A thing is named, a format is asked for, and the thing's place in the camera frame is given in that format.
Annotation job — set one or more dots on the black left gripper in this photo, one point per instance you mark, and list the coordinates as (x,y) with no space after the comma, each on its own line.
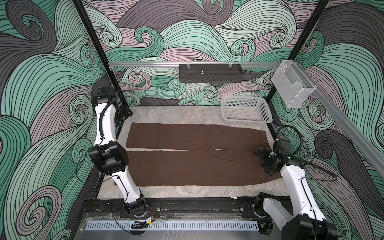
(127,113)

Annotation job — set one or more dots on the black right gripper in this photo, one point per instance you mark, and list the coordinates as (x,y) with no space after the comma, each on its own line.
(270,170)

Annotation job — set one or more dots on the brown corduroy trousers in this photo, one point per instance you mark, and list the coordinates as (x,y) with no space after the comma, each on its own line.
(195,155)

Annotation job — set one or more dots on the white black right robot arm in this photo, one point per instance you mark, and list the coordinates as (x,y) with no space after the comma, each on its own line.
(307,222)

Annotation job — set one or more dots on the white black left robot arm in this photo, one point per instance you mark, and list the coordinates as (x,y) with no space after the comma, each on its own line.
(108,155)

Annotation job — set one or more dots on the white plastic laundry basket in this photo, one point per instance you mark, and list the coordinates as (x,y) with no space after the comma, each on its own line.
(245,111)

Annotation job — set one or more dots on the black corner post right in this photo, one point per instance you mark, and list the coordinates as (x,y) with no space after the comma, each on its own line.
(309,33)

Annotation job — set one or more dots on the black corner post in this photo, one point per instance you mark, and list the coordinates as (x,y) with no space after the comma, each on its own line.
(95,41)
(309,33)

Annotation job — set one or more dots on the clear plastic wall bin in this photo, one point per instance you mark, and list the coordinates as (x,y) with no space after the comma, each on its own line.
(293,84)

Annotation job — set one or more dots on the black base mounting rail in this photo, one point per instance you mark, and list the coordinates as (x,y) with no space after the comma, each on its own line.
(164,208)

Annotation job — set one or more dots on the black perforated wall tray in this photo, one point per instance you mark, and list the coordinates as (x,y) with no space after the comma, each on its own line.
(213,74)

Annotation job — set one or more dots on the black corner post left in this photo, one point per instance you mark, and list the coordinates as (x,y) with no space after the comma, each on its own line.
(95,41)

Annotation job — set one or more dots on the aluminium rail right wall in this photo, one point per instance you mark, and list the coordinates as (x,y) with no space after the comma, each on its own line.
(339,104)

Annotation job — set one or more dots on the white slotted cable duct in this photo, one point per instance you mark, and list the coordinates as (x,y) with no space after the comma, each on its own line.
(177,225)

